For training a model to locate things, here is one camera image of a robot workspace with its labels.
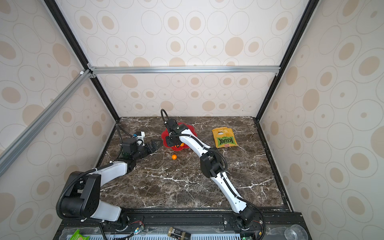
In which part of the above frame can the green packet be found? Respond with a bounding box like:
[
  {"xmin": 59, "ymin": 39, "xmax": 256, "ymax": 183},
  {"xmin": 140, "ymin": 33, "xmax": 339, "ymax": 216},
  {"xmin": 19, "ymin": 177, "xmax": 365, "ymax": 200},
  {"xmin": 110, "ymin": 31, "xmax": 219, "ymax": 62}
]
[{"xmin": 70, "ymin": 230, "xmax": 90, "ymax": 240}]

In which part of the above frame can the black battery with gold label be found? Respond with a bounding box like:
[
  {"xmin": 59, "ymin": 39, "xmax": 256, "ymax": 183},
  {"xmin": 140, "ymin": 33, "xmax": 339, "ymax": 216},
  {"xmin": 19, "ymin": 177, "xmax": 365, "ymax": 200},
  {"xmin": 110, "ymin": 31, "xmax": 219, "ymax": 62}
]
[{"xmin": 167, "ymin": 227, "xmax": 191, "ymax": 240}]

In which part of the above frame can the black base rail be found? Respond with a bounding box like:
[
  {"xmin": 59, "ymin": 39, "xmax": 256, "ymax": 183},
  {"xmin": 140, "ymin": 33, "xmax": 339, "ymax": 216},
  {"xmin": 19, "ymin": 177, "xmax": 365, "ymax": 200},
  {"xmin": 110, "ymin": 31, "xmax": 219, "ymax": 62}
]
[{"xmin": 54, "ymin": 209, "xmax": 311, "ymax": 240}]

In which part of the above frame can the yellow green snack bag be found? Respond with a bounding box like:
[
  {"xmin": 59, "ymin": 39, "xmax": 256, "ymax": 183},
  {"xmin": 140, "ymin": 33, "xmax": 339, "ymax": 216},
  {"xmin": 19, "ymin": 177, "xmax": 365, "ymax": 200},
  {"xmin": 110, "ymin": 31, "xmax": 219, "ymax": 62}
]
[{"xmin": 212, "ymin": 127, "xmax": 238, "ymax": 149}]

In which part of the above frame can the left diagonal aluminium rail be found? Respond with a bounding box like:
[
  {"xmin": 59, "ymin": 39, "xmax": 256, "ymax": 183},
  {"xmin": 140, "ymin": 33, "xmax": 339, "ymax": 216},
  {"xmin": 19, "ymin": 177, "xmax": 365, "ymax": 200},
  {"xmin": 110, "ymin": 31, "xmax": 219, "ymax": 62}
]
[{"xmin": 1, "ymin": 70, "xmax": 91, "ymax": 175}]

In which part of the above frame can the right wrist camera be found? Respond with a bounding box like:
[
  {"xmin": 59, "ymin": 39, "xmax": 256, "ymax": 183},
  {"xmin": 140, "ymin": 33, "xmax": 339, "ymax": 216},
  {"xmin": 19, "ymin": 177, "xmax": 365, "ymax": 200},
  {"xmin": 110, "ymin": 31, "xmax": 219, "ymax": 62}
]
[{"xmin": 165, "ymin": 119, "xmax": 189, "ymax": 135}]

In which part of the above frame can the left black corner post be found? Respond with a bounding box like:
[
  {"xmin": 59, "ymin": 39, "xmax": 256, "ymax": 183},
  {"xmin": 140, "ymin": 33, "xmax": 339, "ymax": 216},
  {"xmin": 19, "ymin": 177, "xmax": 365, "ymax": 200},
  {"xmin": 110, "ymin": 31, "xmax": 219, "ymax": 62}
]
[{"xmin": 44, "ymin": 0, "xmax": 120, "ymax": 122}]

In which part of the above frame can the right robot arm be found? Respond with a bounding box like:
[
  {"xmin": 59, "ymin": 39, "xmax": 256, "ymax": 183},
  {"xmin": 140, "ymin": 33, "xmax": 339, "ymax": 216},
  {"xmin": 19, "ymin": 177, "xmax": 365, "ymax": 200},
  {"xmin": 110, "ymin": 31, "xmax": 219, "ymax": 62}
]
[{"xmin": 161, "ymin": 109, "xmax": 266, "ymax": 238}]

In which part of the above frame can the horizontal aluminium rail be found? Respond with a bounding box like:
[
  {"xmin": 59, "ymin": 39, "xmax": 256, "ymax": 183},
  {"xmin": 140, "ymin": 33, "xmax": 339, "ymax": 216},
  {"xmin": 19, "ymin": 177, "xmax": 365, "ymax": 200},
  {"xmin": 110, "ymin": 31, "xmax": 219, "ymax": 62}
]
[{"xmin": 90, "ymin": 66, "xmax": 280, "ymax": 74}]

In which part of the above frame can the clear plastic cup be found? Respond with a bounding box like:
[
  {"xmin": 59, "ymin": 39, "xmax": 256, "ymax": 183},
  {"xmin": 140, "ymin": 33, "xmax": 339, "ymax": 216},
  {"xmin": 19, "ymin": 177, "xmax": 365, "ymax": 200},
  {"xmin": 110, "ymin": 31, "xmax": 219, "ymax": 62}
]
[{"xmin": 284, "ymin": 225, "xmax": 309, "ymax": 240}]

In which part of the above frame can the red flower-shaped fruit bowl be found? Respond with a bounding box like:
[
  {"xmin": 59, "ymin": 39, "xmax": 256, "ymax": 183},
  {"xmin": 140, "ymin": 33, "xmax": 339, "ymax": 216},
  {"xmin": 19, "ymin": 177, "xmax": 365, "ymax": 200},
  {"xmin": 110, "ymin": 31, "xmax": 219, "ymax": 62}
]
[{"xmin": 161, "ymin": 125, "xmax": 198, "ymax": 151}]

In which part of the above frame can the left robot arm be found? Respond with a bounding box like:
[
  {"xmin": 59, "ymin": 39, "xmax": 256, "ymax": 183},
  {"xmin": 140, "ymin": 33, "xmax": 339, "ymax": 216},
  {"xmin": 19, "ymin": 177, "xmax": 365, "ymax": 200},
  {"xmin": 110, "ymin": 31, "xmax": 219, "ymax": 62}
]
[{"xmin": 56, "ymin": 124, "xmax": 163, "ymax": 223}]

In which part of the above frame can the right black corner post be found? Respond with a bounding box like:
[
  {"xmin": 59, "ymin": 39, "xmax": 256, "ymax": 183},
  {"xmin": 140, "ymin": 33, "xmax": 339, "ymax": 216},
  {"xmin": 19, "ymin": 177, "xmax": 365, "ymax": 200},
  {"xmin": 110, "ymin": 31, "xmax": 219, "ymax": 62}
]
[{"xmin": 254, "ymin": 0, "xmax": 320, "ymax": 124}]

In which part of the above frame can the black corner post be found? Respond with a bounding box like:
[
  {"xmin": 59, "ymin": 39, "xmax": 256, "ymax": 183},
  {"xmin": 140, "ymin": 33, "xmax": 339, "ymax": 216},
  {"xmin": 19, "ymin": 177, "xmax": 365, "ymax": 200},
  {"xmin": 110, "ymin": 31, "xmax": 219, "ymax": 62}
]
[
  {"xmin": 254, "ymin": 0, "xmax": 320, "ymax": 124},
  {"xmin": 44, "ymin": 0, "xmax": 120, "ymax": 122}
]

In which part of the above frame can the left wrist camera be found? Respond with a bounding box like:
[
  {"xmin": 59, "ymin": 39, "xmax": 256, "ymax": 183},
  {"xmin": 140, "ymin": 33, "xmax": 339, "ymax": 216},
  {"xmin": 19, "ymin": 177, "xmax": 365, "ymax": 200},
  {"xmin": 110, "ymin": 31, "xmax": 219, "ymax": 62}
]
[{"xmin": 122, "ymin": 132, "xmax": 147, "ymax": 160}]

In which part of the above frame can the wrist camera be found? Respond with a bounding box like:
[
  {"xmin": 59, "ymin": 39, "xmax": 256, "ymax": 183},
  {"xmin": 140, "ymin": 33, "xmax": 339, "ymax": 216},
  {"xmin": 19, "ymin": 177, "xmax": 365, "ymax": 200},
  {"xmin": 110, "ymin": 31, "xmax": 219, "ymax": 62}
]
[
  {"xmin": 165, "ymin": 119, "xmax": 189, "ymax": 135},
  {"xmin": 122, "ymin": 132, "xmax": 147, "ymax": 160}
]

